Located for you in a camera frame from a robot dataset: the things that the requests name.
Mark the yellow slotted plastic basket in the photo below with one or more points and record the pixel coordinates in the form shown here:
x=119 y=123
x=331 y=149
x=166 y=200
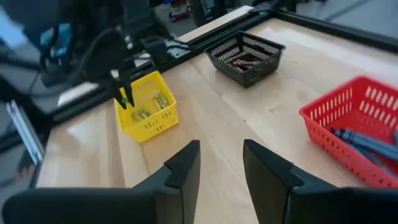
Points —
x=149 y=124

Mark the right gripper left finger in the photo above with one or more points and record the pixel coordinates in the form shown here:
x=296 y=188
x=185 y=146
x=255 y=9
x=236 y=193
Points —
x=124 y=207

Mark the silver extrusion bar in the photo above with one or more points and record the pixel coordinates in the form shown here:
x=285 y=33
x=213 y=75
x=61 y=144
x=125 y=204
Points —
x=25 y=132

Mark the blue crayon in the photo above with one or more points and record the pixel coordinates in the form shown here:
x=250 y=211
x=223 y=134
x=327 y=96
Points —
x=377 y=161
x=363 y=141

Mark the red slotted plastic basket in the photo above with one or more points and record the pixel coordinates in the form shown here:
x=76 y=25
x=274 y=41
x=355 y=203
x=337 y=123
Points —
x=329 y=124

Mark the brown crayon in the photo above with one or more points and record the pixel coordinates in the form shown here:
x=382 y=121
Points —
x=235 y=57
x=240 y=68
x=247 y=63

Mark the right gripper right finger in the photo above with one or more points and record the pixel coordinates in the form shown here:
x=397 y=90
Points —
x=311 y=205

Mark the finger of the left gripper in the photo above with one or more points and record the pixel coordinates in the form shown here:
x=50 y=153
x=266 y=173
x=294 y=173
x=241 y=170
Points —
x=128 y=88
x=117 y=91

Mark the silver base bracket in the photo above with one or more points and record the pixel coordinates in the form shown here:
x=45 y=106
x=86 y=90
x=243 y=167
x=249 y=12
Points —
x=178 y=49

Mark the black slotted plastic basket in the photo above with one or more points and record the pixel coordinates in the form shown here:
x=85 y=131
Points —
x=248 y=77

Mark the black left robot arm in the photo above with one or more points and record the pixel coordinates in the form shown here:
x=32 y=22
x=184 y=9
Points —
x=46 y=37

